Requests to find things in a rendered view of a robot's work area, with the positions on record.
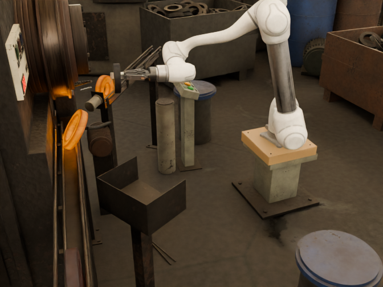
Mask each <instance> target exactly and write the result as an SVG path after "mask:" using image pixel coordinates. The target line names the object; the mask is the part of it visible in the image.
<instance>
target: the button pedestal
mask: <svg viewBox="0 0 383 287"><path fill-rule="evenodd" d="M187 82H188V83H190V87H193V88H194V89H193V90H191V89H189V88H188V86H189V85H186V84H185V82H184V83H183V84H181V83H173V84H174V86H175V87H176V88H177V90H178V91H179V93H180V95H181V157H176V164H177V167H178V169H179V171H180V172H184V171H191V170H199V169H202V167H201V165H200V163H199V162H198V159H197V157H196V156H195V155H194V100H198V97H199V94H200V93H199V92H198V91H197V89H196V88H195V86H194V85H193V84H192V82H191V81H187ZM183 86H184V87H186V88H187V89H186V88H184V87H183Z"/></svg>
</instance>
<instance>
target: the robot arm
mask: <svg viewBox="0 0 383 287"><path fill-rule="evenodd" d="M286 6H287V0H260V1H258V2H257V3H255V4H254V5H253V6H252V7H251V8H250V9H248V10H247V11H246V12H245V13H244V14H243V15H242V16H241V17H240V18H239V19H238V20H237V21H236V22H235V23H234V24H233V25H232V26H231V27H229V28H228V29H226V30H223V31H218V32H212V33H209V34H203V35H197V36H194V37H191V38H189V39H187V40H184V41H183V42H178V41H177V42H173V41H169V42H166V43H165V44H164V46H163V48H162V57H163V60H164V63H165V65H157V66H156V67H149V68H148V70H144V69H142V70H141V68H139V69H132V70H126V71H124V72H121V79H126V80H142V81H145V79H149V81H157V82H171V83H184V82H187V81H191V80H193V79H194V78H195V66H194V65H192V64H190V63H186V62H185V60H186V58H187V57H188V53H189V51H190V50H191V49H192V48H194V47H196V46H202V45H207V44H218V43H225V42H229V41H231V40H234V39H236V38H238V37H240V36H242V35H244V34H246V33H248V32H250V31H252V30H254V29H257V28H259V30H260V34H261V37H262V40H263V41H264V42H265V43H266V45H267V52H268V59H269V63H270V70H271V76H272V83H273V87H274V94H275V98H274V99H273V101H272V103H271V105H270V111H269V117H268V124H266V125H265V128H266V129H267V130H268V131H266V132H261V133H260V136H261V137H263V138H265V139H266V140H268V141H270V142H271V143H272V144H274V145H275V146H276V147H277V148H282V147H284V148H286V149H288V150H295V149H298V148H300V147H302V146H303V145H304V144H305V142H306V140H307V130H306V127H305V121H304V116H303V111H302V109H300V108H299V104H298V101H297V99H296V98H295V90H294V81H293V77H292V68H291V61H290V52H289V47H288V38H289V36H290V14H289V12H288V10H287V8H286Z"/></svg>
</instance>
